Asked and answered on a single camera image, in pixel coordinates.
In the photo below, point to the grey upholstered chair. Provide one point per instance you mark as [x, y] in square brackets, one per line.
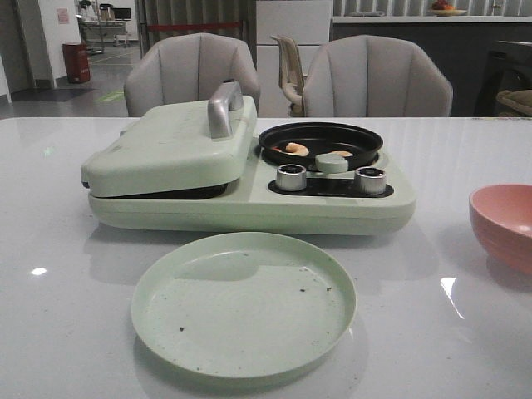
[189, 68]
[372, 76]

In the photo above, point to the red trash bin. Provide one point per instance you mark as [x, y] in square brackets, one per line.
[76, 62]

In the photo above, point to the dark grey counter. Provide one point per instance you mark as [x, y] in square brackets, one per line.
[480, 56]

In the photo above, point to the shrimp piece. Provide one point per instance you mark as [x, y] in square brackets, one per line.
[292, 148]
[342, 153]

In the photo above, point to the silver control knob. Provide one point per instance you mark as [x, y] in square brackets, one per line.
[291, 177]
[370, 180]

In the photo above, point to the beige office chair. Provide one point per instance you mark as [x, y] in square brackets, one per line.
[291, 78]

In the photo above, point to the fruit bowl on counter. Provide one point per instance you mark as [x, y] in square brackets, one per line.
[443, 8]

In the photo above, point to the green breakfast maker base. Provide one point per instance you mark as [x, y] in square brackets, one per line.
[249, 205]

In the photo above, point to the pink bowl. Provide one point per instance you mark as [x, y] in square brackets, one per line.
[500, 217]

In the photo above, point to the green breakfast maker lid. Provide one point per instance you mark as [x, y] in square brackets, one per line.
[177, 147]

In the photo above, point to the left grey upholstered chair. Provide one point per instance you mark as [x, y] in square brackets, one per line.
[189, 68]

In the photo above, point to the right silver control knob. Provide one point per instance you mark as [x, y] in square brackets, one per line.
[370, 180]

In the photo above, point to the left silver control knob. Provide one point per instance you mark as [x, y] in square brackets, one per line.
[291, 177]

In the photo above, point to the light green round plate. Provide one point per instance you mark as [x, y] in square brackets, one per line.
[244, 306]

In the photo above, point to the right grey upholstered chair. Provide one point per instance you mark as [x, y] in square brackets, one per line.
[372, 76]

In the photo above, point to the white cabinet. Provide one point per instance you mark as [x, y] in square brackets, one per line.
[307, 23]

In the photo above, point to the black round frying pan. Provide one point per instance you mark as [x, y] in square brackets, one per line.
[320, 138]

